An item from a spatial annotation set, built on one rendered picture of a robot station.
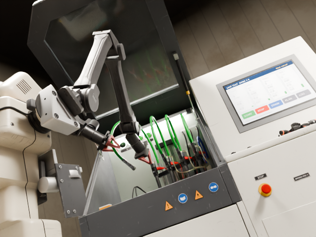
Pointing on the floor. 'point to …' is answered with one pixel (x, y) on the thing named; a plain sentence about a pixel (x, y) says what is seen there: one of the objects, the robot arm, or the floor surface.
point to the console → (248, 169)
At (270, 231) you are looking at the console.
